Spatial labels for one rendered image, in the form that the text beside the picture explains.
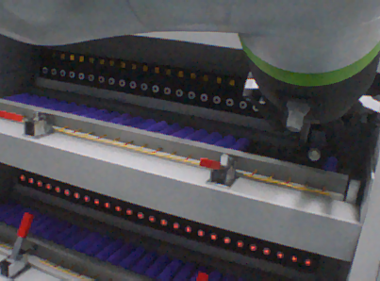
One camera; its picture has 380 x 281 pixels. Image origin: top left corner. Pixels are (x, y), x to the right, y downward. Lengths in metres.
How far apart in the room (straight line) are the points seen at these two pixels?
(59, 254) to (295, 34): 0.53
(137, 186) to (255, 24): 0.36
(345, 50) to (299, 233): 0.28
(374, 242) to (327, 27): 0.31
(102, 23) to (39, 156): 0.40
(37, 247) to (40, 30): 0.50
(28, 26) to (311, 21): 0.12
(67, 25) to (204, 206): 0.32
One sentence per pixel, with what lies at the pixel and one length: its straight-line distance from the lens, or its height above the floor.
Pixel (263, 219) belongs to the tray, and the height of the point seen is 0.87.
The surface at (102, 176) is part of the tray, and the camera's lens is 0.54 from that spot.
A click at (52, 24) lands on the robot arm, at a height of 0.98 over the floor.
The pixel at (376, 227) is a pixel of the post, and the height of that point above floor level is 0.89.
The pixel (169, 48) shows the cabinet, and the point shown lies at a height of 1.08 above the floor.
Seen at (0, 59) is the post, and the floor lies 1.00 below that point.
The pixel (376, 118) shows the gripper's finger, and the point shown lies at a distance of 0.38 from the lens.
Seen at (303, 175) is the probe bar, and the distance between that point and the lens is 0.51.
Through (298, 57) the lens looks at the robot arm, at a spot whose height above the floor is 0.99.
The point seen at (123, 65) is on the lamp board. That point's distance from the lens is 0.72.
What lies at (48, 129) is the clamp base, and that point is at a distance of 0.62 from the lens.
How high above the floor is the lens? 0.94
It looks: 1 degrees down
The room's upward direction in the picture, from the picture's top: 12 degrees clockwise
